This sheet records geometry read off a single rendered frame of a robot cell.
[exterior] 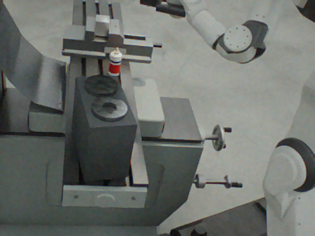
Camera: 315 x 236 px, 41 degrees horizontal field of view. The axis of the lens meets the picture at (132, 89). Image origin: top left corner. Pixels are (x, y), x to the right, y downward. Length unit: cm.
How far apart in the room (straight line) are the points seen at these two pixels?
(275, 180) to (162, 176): 65
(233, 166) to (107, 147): 169
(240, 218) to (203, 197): 86
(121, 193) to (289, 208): 46
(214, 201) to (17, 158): 120
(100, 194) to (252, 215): 66
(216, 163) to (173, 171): 95
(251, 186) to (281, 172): 143
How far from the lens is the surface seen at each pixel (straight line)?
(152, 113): 158
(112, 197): 115
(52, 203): 184
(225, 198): 248
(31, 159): 165
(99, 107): 105
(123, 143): 107
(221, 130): 181
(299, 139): 118
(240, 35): 122
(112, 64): 152
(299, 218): 128
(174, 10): 133
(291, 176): 116
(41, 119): 153
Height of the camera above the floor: 174
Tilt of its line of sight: 34 degrees down
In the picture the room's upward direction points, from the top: 10 degrees clockwise
